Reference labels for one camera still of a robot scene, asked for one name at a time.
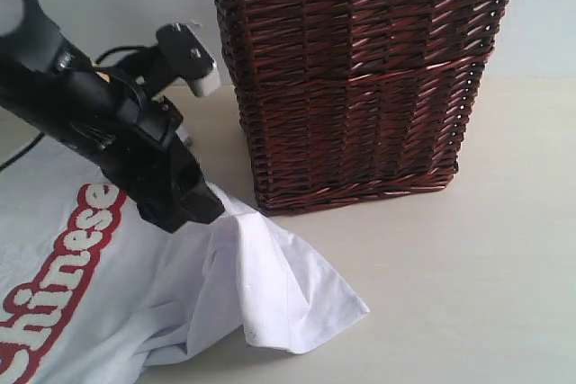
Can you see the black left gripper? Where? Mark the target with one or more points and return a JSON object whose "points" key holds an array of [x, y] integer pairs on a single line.
{"points": [[122, 122]]}

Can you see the white t-shirt red lettering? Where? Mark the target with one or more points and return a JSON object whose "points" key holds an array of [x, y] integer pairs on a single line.
{"points": [[92, 293]]}

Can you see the brown wicker basket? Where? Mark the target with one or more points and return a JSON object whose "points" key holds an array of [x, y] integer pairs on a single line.
{"points": [[344, 101]]}

